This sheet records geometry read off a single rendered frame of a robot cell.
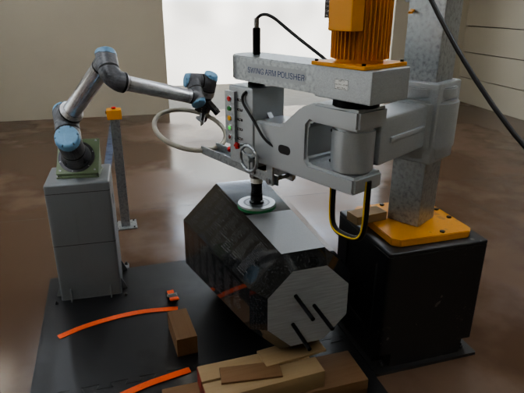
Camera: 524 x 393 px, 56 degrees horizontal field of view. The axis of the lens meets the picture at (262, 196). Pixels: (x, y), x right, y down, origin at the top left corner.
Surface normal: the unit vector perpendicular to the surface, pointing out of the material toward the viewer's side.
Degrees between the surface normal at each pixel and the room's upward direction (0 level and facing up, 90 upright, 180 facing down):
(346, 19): 90
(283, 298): 90
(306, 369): 0
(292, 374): 0
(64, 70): 90
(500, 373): 0
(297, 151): 90
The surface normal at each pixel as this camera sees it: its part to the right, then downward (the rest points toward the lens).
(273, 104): 0.66, 0.28
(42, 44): 0.25, 0.36
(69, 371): 0.00, -0.93
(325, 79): -0.76, 0.24
